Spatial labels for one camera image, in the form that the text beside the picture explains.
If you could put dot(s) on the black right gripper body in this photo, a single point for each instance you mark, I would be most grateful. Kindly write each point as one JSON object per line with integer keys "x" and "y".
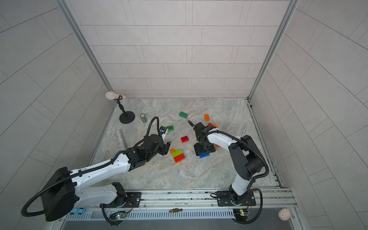
{"x": 198, "y": 132}

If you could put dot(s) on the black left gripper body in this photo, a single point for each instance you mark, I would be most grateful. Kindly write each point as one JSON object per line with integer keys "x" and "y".
{"x": 165, "y": 147}

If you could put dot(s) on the small dark blue lego brick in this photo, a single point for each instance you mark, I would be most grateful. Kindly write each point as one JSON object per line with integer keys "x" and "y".
{"x": 203, "y": 155}

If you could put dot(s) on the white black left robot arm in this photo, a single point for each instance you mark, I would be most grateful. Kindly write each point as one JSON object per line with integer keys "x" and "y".
{"x": 69, "y": 190}

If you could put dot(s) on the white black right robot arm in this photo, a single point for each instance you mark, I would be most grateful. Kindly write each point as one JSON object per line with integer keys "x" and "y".
{"x": 247, "y": 159}

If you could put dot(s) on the dark green lego brick far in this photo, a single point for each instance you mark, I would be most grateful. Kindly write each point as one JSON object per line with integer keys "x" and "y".
{"x": 184, "y": 115}

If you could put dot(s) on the glitter silver microphone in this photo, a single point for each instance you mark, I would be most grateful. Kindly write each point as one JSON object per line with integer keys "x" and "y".
{"x": 120, "y": 140}

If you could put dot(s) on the green camouflage can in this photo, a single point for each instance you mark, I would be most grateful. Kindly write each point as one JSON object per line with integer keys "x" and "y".
{"x": 143, "y": 118}

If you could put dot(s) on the black microphone stand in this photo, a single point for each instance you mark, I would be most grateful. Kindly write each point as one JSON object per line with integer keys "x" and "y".
{"x": 127, "y": 116}

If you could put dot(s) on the left circuit board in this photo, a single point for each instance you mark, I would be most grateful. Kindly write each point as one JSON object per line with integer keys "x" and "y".
{"x": 120, "y": 215}

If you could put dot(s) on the circuit board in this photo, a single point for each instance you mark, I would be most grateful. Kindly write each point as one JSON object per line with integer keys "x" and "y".
{"x": 120, "y": 215}
{"x": 241, "y": 215}

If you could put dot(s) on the brass fitting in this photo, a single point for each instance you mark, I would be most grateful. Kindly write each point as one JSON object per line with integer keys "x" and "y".
{"x": 176, "y": 210}

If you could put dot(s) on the right circuit board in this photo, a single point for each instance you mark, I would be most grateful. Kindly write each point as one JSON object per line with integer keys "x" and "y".
{"x": 241, "y": 215}

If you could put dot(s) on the light blue clip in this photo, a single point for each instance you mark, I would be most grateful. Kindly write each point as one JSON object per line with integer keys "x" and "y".
{"x": 78, "y": 211}

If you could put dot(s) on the beige round knob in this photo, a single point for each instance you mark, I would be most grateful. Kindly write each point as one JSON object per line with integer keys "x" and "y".
{"x": 284, "y": 214}

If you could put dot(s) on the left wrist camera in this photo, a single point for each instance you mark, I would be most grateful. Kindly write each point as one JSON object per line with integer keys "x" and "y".
{"x": 163, "y": 130}

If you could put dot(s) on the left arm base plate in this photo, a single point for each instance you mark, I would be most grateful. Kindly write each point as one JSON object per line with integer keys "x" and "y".
{"x": 131, "y": 200}

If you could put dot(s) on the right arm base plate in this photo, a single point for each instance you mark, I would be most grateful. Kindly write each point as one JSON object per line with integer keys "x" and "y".
{"x": 231, "y": 199}

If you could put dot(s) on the left metal corner post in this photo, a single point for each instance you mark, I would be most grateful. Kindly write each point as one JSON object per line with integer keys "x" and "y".
{"x": 82, "y": 41}

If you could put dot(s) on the metal corner frame post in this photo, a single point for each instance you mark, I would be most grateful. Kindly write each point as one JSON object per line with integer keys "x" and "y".
{"x": 280, "y": 32}

